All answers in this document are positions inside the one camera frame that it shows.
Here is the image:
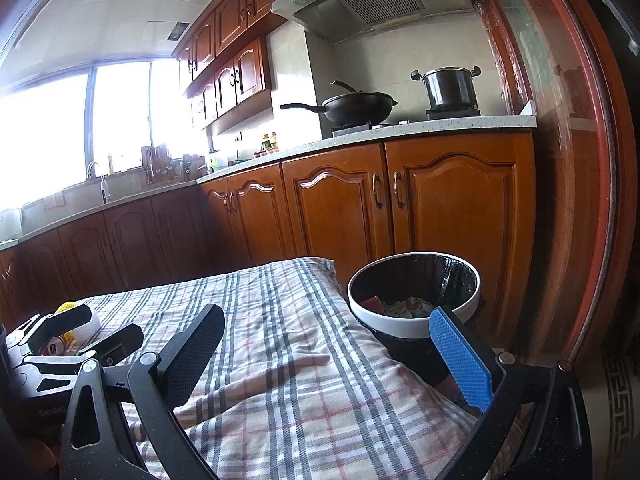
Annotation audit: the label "wooden lower cabinet row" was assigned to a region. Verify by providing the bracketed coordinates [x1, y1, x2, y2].
[0, 180, 228, 326]

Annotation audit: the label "steel range hood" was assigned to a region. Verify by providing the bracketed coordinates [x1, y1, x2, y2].
[271, 0, 476, 43]

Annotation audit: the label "patterned rug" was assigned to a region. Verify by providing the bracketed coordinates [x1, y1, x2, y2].
[600, 345, 640, 461]

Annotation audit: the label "black wok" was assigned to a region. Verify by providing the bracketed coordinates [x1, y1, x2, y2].
[280, 80, 398, 128]

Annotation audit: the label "gas stove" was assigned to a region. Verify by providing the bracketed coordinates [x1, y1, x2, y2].
[331, 107, 482, 136]

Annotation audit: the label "plaid cloth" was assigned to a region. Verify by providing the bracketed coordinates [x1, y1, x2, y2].
[15, 256, 481, 480]

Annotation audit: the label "chrome sink faucet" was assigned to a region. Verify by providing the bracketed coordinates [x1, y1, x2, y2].
[86, 161, 109, 204]

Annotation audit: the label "knife and utensil rack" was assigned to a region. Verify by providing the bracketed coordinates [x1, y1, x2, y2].
[140, 144, 177, 184]

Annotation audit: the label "group of seasoning bottles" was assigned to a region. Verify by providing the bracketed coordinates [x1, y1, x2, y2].
[254, 132, 281, 157]

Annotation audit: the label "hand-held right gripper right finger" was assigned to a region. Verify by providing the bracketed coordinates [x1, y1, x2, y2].
[429, 306, 593, 480]

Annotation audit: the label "yellow white bottle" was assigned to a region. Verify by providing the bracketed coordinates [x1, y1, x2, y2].
[42, 301, 104, 357]

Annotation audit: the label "black bin liner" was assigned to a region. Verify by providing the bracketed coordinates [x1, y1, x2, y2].
[350, 255, 479, 321]

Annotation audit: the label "wooden upper cabinets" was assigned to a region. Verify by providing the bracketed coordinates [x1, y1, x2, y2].
[175, 0, 321, 136]

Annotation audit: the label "kitchen window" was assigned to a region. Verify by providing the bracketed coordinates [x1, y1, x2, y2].
[0, 60, 211, 211]

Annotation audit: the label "black cooking pot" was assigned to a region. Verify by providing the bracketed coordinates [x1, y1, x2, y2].
[411, 65, 481, 111]

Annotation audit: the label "wooden cabinet door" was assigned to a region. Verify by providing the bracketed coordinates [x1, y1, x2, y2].
[384, 132, 536, 346]
[281, 144, 396, 273]
[227, 162, 291, 266]
[197, 177, 238, 273]

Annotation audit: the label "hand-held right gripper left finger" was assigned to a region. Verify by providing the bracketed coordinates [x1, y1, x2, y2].
[60, 304, 226, 480]

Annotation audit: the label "glass sliding door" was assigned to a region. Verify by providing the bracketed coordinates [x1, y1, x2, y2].
[465, 0, 640, 361]

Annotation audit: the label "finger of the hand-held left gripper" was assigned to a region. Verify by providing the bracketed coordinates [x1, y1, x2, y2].
[80, 323, 145, 366]
[27, 305, 93, 353]

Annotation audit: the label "white round trash bin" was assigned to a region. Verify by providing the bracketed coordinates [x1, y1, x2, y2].
[347, 252, 482, 386]

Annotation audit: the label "silver plastic snack wrapper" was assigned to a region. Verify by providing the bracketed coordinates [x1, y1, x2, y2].
[382, 296, 436, 319]

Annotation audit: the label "speckled kitchen countertop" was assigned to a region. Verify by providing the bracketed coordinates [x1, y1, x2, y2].
[0, 102, 538, 252]

